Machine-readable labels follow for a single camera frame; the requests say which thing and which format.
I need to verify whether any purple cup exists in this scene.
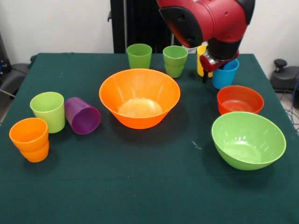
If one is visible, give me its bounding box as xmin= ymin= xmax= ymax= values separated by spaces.
xmin=64 ymin=97 xmax=101 ymax=135

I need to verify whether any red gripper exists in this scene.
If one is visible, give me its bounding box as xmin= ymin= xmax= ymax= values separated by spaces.
xmin=199 ymin=51 xmax=240 ymax=84

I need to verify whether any red bowl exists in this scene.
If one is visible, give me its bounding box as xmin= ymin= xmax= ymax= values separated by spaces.
xmin=217 ymin=85 xmax=265 ymax=115

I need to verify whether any lime green cup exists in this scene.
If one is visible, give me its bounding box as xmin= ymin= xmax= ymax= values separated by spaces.
xmin=29 ymin=91 xmax=66 ymax=134

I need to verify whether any black equipment box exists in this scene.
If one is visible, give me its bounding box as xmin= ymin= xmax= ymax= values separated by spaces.
xmin=0 ymin=31 xmax=12 ymax=76

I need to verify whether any dark green tablecloth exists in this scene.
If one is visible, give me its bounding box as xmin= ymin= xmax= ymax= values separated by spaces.
xmin=0 ymin=52 xmax=299 ymax=224

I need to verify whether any large orange bowl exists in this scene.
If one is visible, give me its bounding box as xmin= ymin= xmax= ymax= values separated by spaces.
xmin=99 ymin=68 xmax=181 ymax=130

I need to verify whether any yellow cup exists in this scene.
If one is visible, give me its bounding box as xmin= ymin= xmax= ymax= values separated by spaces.
xmin=196 ymin=45 xmax=214 ymax=78

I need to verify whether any orange cup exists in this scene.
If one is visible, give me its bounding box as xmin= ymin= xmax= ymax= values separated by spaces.
xmin=9 ymin=118 xmax=50 ymax=152
xmin=18 ymin=140 xmax=50 ymax=163

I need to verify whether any tangle of floor cables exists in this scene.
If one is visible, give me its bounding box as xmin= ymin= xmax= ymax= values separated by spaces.
xmin=279 ymin=79 xmax=299 ymax=136

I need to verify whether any large green bowl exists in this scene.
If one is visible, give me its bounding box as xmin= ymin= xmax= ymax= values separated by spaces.
xmin=211 ymin=111 xmax=287 ymax=171

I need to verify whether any grey black device base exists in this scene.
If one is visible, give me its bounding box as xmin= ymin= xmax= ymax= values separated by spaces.
xmin=270 ymin=58 xmax=299 ymax=94
xmin=0 ymin=63 xmax=32 ymax=98

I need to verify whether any blue cup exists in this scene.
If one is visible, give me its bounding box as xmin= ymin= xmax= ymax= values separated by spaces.
xmin=212 ymin=58 xmax=240 ymax=90

